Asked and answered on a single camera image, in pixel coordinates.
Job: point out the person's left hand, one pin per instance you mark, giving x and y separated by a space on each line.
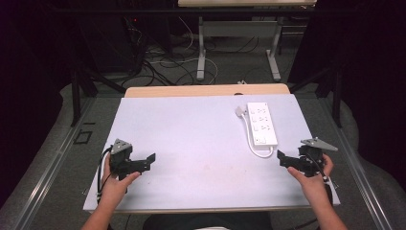
115 187

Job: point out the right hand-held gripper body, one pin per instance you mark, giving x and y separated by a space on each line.
311 159

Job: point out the person's right hand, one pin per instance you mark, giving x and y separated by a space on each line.
314 187

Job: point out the white power plug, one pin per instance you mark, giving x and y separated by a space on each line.
240 110

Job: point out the black computer cabinet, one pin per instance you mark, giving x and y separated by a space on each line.
108 44

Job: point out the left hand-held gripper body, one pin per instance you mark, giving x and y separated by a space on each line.
120 159

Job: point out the aluminium floor rail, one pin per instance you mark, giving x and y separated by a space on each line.
48 172
360 172

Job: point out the white power strip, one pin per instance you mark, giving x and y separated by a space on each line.
262 124

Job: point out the black metal stand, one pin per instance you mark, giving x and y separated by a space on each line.
76 96
335 92

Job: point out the white desk with metal legs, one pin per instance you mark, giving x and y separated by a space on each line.
239 28

